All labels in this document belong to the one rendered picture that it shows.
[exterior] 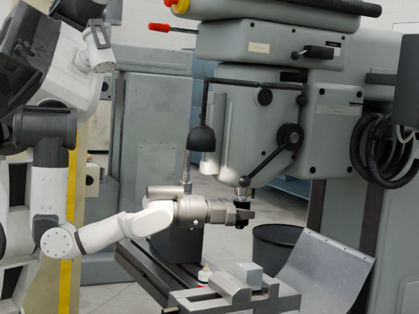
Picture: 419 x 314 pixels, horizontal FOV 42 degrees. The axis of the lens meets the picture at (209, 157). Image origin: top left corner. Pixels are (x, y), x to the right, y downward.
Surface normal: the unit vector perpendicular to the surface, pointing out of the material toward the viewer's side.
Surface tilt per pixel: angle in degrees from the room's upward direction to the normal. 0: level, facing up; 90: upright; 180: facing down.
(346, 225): 90
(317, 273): 63
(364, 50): 90
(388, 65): 90
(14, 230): 80
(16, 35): 58
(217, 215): 90
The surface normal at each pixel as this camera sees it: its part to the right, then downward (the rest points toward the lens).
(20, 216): 0.73, 0.23
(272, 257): -0.48, 0.15
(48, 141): 0.27, 0.03
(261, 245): -0.81, 0.08
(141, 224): 0.23, 0.29
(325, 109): 0.48, 0.18
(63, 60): 0.66, -0.40
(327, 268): -0.74, -0.45
